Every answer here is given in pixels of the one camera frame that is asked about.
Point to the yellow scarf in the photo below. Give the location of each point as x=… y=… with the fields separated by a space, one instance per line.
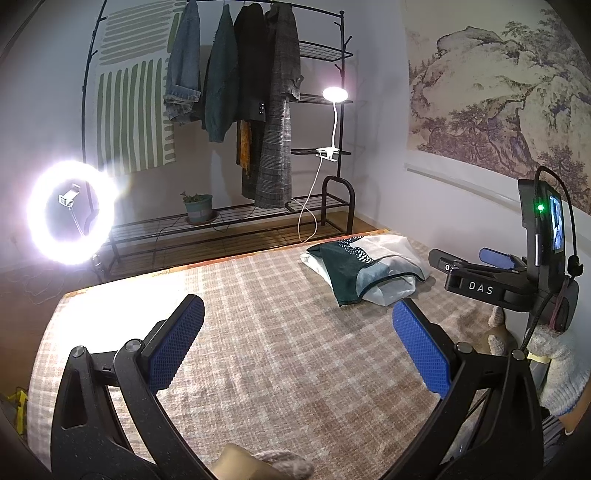
x=244 y=147

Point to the landscape wall poster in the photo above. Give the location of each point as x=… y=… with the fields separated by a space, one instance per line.
x=485 y=92

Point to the white satin garment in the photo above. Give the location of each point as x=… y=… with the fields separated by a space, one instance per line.
x=314 y=265

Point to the phone holder clip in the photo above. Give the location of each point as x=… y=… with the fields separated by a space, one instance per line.
x=69 y=196

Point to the person's right hand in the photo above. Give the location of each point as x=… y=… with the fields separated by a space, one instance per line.
x=561 y=369

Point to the black coat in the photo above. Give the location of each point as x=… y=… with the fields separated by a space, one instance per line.
x=251 y=64

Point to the blue denim jacket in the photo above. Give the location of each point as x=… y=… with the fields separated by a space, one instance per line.
x=182 y=60

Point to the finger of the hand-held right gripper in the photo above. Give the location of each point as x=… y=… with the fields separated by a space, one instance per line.
x=445 y=261
x=498 y=258

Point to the dark green sweater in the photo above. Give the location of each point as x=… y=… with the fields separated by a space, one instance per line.
x=221 y=83

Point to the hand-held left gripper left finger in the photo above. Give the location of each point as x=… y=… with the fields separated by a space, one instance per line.
x=178 y=344

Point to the person's right forearm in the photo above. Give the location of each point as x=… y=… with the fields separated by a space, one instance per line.
x=577 y=417

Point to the potted plant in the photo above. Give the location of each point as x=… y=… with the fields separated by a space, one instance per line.
x=199 y=212

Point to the green striped wall hanging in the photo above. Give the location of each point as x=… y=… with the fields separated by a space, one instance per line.
x=134 y=115

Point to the white clip lamp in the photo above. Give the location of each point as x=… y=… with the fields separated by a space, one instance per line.
x=335 y=94

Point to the black metal clothes rack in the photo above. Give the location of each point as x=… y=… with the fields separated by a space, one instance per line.
x=337 y=178

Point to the grey plaid coat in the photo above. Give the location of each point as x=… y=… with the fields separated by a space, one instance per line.
x=277 y=138

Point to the yellow object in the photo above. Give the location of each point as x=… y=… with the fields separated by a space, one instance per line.
x=18 y=401

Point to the dark green patterned garment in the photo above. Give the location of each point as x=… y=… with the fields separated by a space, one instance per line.
x=341 y=272

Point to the beige plaid blanket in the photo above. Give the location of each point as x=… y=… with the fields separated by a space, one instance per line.
x=277 y=346

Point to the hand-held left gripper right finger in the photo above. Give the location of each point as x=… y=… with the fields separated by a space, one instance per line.
x=422 y=350

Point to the person's left hand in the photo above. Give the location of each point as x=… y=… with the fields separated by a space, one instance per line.
x=277 y=464

